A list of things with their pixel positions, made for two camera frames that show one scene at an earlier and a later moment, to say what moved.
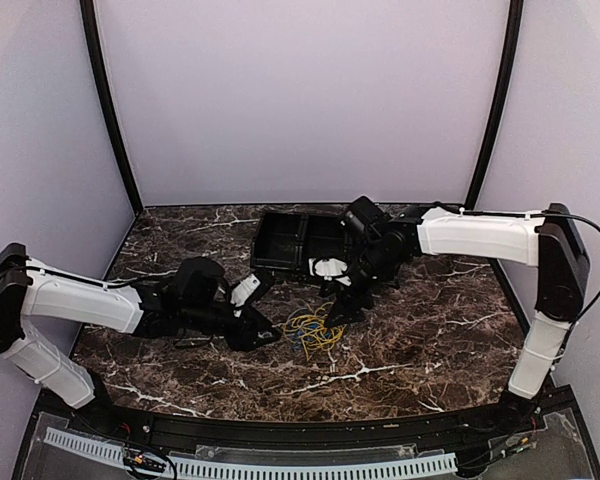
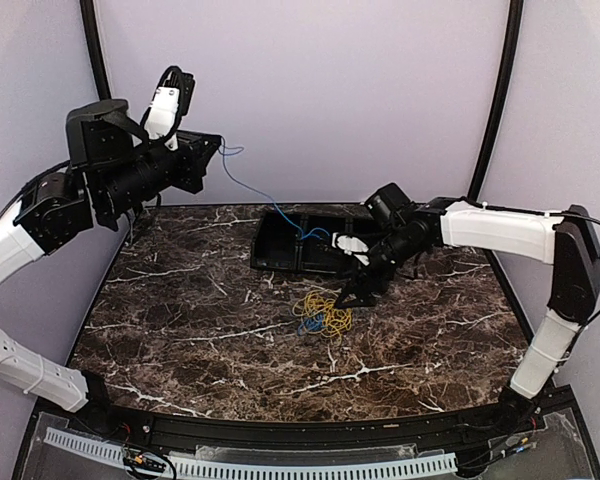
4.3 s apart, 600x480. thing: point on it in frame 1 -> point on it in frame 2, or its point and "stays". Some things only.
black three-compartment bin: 290,240 stays
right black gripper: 343,304 stays
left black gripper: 243,337 -> 196,153
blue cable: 296,341 -> 233,150
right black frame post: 515,17 stays
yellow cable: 311,331 -> 336,320
